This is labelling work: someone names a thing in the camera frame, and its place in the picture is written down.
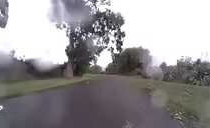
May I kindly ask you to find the grass verge with leaf litter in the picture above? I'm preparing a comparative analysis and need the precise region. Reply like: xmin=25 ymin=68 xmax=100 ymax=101
xmin=122 ymin=74 xmax=210 ymax=128

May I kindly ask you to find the grey asphalt road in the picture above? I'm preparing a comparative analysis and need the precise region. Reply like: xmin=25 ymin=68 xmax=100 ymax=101
xmin=0 ymin=74 xmax=191 ymax=128

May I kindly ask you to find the tall dark tree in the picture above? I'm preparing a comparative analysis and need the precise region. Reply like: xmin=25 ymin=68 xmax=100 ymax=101
xmin=47 ymin=0 xmax=127 ymax=79

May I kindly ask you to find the row of bushes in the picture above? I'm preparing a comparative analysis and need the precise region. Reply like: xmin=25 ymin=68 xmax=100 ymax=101
xmin=159 ymin=54 xmax=210 ymax=87

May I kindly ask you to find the dark hedge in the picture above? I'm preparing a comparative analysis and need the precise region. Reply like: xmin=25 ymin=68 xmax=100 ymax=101
xmin=0 ymin=49 xmax=66 ymax=83

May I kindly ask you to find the dark clump of trees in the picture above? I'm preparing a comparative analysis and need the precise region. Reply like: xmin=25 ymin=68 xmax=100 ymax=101
xmin=106 ymin=46 xmax=154 ymax=76

